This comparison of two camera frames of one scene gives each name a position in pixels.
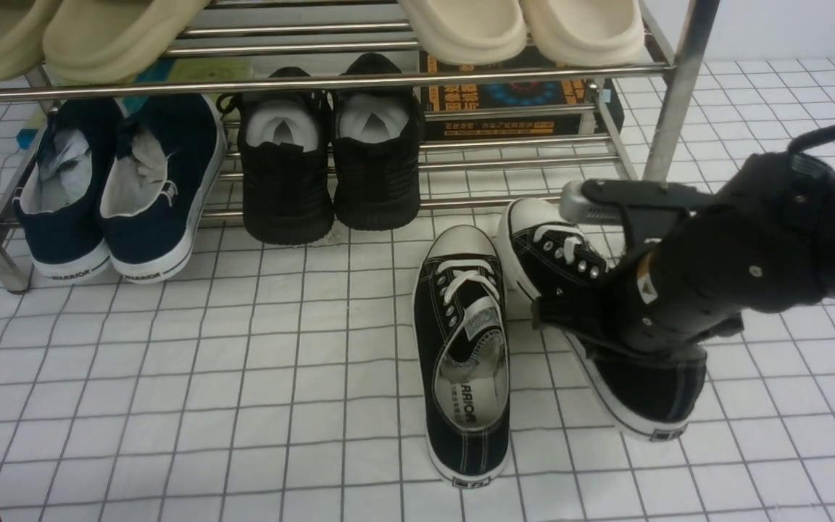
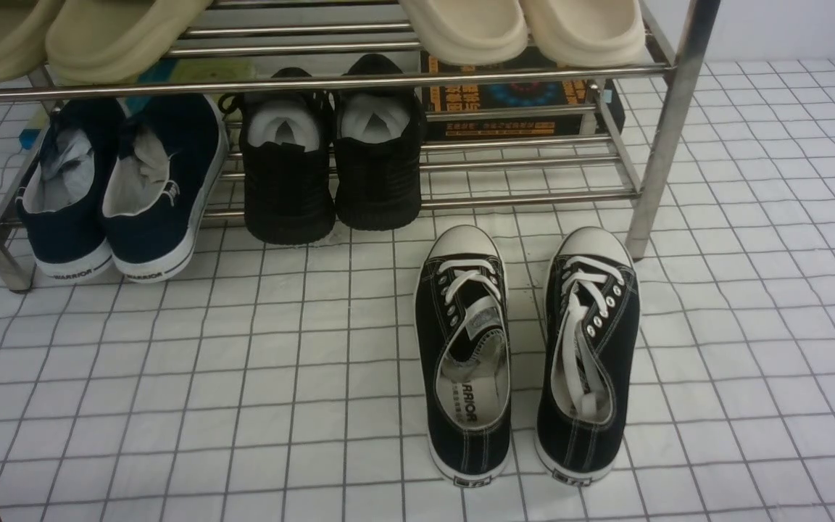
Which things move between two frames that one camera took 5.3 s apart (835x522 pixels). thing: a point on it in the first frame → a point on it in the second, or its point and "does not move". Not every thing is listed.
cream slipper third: [467, 32] does not move
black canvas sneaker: [462, 352] does not move
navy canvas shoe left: [59, 202] does not move
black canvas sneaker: [659, 388] → [592, 329]
